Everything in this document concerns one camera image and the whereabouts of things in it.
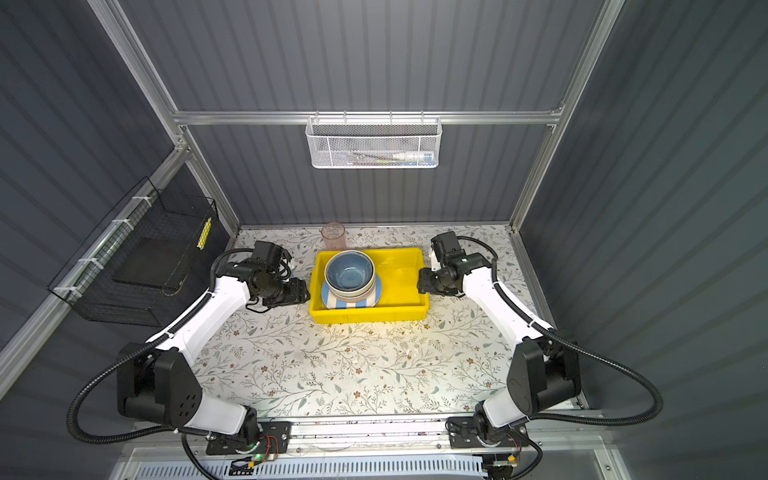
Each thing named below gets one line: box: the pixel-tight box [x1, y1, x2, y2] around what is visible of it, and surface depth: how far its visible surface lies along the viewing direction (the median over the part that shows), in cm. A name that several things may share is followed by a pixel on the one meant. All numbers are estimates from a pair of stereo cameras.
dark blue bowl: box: [324, 250, 376, 292], surface depth 94 cm
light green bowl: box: [324, 272, 376, 303], surface depth 90 cm
